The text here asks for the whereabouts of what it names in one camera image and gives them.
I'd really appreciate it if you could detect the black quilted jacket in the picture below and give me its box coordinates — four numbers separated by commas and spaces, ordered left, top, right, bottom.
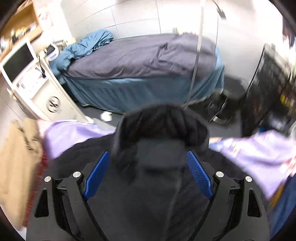
34, 102, 269, 241

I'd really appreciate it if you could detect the red floral folded garment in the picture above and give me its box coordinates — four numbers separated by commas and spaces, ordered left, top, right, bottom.
23, 153, 48, 227

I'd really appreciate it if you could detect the purple floral bed sheet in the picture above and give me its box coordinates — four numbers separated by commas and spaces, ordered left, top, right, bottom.
37, 120, 295, 200

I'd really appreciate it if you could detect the mustard yellow folded garment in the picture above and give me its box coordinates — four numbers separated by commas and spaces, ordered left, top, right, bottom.
269, 184, 285, 209

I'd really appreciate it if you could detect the navy blue folded garment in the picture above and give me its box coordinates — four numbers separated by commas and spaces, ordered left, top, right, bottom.
269, 176, 295, 240

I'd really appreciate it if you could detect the folded beige down jacket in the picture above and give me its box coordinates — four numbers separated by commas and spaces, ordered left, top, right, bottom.
1, 118, 43, 230

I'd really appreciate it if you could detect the massage bed with grey cover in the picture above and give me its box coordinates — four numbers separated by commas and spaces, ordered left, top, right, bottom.
64, 33, 224, 113

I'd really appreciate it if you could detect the blue crumpled blanket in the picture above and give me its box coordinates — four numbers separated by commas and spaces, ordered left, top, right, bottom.
49, 30, 114, 85

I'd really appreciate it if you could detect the white beauty machine with screen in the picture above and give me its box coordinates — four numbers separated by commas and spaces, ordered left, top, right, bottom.
1, 38, 88, 123

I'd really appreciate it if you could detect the wooden shelf unit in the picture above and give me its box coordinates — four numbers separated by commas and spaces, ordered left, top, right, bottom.
1, 1, 43, 61

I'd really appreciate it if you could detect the black wire shelf rack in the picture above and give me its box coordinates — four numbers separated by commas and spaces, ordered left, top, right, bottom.
241, 44, 295, 137

